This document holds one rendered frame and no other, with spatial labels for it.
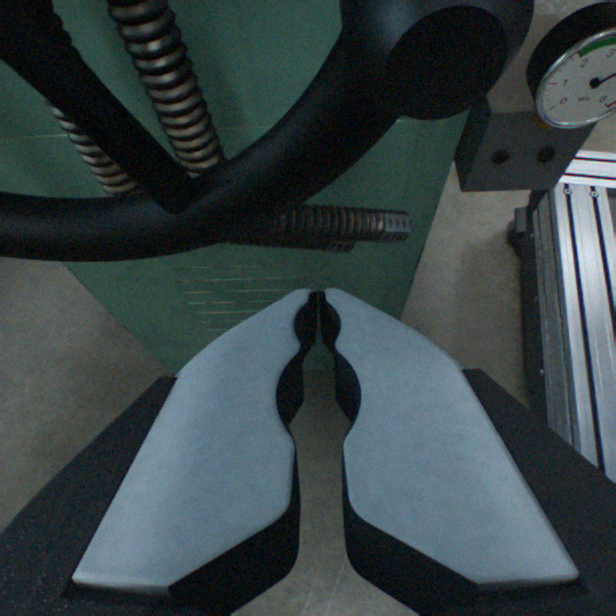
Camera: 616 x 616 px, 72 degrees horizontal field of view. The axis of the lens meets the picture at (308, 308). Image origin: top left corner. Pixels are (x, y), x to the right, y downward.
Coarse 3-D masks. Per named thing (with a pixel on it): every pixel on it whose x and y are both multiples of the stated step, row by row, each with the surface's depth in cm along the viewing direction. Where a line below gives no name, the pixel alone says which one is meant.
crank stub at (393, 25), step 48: (384, 0) 5; (432, 0) 5; (480, 0) 5; (528, 0) 5; (384, 48) 5; (432, 48) 5; (480, 48) 5; (384, 96) 6; (432, 96) 6; (480, 96) 6
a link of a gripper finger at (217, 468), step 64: (256, 320) 10; (192, 384) 8; (256, 384) 8; (192, 448) 7; (256, 448) 7; (128, 512) 6; (192, 512) 6; (256, 512) 6; (128, 576) 5; (192, 576) 5; (256, 576) 6
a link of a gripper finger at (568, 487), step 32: (480, 384) 8; (512, 416) 7; (512, 448) 7; (544, 448) 7; (544, 480) 6; (576, 480) 6; (608, 480) 6; (544, 512) 6; (576, 512) 6; (608, 512) 6; (576, 544) 5; (608, 544) 5; (608, 576) 5; (480, 608) 5; (512, 608) 5; (544, 608) 5; (576, 608) 5; (608, 608) 5
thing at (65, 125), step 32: (32, 0) 16; (128, 0) 15; (160, 0) 16; (64, 32) 18; (128, 32) 16; (160, 32) 17; (160, 64) 17; (192, 64) 19; (160, 96) 19; (192, 96) 19; (64, 128) 20; (192, 128) 20; (96, 160) 22; (192, 160) 21; (224, 160) 23; (128, 192) 23; (288, 224) 27; (320, 224) 28; (352, 224) 30; (384, 224) 31
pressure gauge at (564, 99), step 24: (576, 24) 24; (600, 24) 23; (552, 48) 24; (576, 48) 23; (600, 48) 23; (528, 72) 27; (552, 72) 24; (576, 72) 24; (600, 72) 24; (552, 96) 26; (576, 96) 26; (600, 96) 26; (552, 120) 27; (576, 120) 27
